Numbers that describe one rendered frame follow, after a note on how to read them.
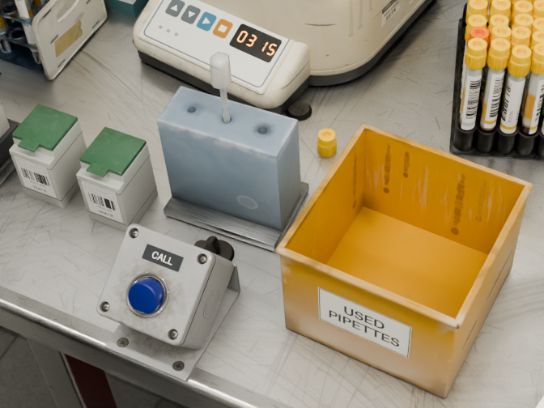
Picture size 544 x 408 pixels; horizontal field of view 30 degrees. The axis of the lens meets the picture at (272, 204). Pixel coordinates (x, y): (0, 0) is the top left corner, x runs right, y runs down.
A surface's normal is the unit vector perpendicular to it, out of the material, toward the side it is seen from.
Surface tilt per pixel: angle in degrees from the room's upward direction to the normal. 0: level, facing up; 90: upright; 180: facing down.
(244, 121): 0
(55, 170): 90
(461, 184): 90
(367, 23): 90
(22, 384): 0
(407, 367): 90
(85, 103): 0
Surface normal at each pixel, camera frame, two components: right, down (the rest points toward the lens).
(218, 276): 0.90, 0.31
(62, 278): -0.05, -0.63
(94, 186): -0.44, 0.71
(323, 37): 0.03, 0.77
